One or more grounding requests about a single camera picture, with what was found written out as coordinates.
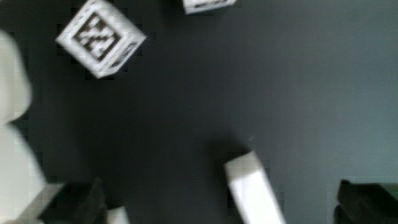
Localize white U-shaped fence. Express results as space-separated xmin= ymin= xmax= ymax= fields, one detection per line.
xmin=225 ymin=151 xmax=287 ymax=224

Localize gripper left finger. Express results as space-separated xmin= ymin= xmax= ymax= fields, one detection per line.
xmin=15 ymin=176 xmax=113 ymax=224

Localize white tagged cube far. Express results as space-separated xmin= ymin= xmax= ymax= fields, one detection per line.
xmin=184 ymin=0 xmax=237 ymax=14

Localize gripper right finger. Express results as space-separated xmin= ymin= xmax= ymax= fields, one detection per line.
xmin=335 ymin=180 xmax=398 ymax=224

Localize white tagged cube nut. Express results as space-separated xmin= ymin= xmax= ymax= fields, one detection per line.
xmin=56 ymin=0 xmax=147 ymax=78

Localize white chair back frame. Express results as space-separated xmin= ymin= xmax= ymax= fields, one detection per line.
xmin=0 ymin=29 xmax=63 ymax=224

